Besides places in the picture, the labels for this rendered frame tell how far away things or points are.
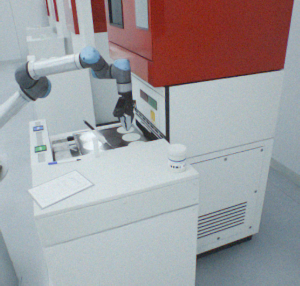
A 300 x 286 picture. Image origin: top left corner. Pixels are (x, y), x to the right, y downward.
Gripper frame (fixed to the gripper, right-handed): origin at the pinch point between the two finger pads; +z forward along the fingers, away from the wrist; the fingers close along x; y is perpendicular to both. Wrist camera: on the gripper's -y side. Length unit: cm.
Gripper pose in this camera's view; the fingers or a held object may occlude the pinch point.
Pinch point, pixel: (126, 129)
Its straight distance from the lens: 154.5
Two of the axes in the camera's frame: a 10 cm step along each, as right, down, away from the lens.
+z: 0.6, 9.1, 4.2
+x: -9.5, -0.8, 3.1
